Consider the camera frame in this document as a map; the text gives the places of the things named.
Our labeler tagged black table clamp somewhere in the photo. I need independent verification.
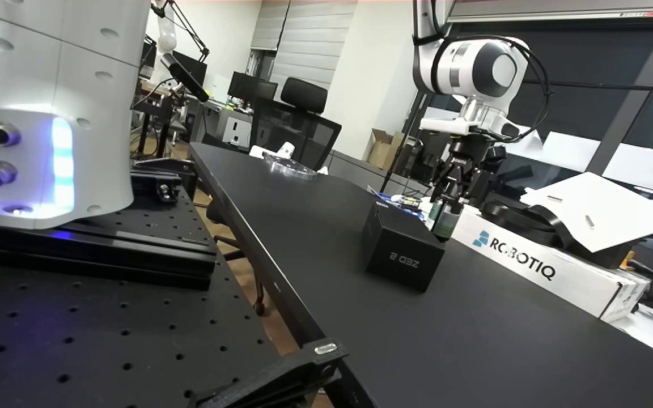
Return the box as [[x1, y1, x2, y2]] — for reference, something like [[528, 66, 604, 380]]
[[189, 337, 353, 408]]

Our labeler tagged small black electronic box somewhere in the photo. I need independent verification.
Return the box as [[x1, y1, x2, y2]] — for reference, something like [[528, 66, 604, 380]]
[[130, 167, 185, 206]]

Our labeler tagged black bag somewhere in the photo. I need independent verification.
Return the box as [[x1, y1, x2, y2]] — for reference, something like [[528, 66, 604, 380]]
[[484, 193, 632, 268]]

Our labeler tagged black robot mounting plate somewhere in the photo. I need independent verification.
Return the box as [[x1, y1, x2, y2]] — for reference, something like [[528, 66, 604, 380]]
[[0, 215, 221, 291]]

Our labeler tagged brown cardboard box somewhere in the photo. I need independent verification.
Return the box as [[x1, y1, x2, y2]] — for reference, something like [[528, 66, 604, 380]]
[[362, 126, 407, 173]]

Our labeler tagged black rectangular box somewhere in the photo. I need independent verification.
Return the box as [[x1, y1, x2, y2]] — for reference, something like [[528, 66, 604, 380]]
[[360, 200, 447, 294]]

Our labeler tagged clear plastic wrapper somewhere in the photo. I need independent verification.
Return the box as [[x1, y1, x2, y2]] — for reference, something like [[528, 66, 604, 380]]
[[266, 153, 322, 181]]

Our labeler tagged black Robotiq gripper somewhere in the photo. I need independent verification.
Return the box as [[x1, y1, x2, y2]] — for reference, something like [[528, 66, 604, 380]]
[[428, 133, 507, 229]]

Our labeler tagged white Robotiq cardboard box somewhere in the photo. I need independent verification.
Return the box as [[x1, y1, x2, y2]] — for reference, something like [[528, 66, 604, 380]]
[[448, 206, 651, 320]]

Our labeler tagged black perforated breadboard table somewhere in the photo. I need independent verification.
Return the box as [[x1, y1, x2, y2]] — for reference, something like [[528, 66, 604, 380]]
[[0, 186, 346, 408]]

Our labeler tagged black office chair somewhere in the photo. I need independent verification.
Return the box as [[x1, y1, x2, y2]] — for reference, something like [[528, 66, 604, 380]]
[[251, 75, 345, 173]]

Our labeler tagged black diagonal frame pole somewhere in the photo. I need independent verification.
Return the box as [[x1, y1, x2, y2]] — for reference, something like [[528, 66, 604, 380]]
[[582, 15, 653, 177]]

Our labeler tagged white flat cardboard sheet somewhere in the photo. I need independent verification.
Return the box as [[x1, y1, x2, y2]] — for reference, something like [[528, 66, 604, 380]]
[[519, 170, 653, 257]]

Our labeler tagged small dark green-labelled bottle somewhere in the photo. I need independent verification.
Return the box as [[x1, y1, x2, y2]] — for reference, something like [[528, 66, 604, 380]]
[[431, 202, 462, 243]]

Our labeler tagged black computer monitor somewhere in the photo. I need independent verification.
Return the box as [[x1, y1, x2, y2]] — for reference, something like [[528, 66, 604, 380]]
[[227, 70, 282, 109]]

